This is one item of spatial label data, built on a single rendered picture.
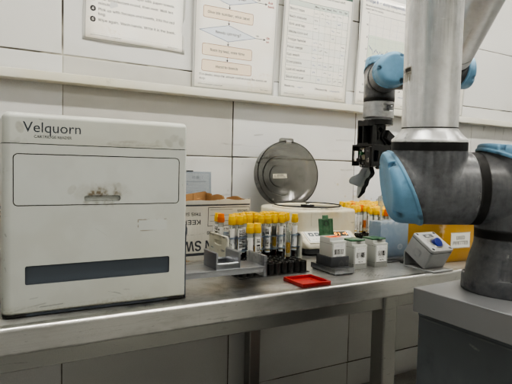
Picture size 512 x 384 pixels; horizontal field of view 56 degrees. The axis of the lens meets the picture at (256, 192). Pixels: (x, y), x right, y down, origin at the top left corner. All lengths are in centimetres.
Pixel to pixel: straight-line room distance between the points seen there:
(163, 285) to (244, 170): 83
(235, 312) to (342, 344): 115
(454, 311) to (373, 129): 55
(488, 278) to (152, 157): 56
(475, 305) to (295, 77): 115
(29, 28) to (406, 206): 108
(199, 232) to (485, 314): 67
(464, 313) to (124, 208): 54
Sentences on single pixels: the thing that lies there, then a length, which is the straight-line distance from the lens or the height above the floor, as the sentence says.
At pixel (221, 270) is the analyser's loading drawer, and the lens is 89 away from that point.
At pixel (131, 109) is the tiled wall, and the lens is 147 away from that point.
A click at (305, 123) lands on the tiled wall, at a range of 174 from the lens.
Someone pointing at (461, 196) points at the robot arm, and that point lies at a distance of 78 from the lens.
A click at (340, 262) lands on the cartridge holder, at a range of 109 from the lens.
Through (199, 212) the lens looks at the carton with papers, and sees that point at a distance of 116.
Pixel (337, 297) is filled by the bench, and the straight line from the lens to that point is 98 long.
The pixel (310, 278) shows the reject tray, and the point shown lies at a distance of 102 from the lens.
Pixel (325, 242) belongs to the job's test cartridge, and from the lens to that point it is 109.
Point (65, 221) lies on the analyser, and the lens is 78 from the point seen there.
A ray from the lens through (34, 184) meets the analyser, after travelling 77.
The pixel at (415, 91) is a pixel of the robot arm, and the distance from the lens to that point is 79.
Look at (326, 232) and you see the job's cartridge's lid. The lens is 112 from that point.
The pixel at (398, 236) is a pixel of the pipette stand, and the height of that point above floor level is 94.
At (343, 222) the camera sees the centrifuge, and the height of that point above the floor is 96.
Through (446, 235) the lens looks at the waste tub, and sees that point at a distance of 130.
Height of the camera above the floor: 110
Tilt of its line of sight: 3 degrees down
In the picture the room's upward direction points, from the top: 1 degrees clockwise
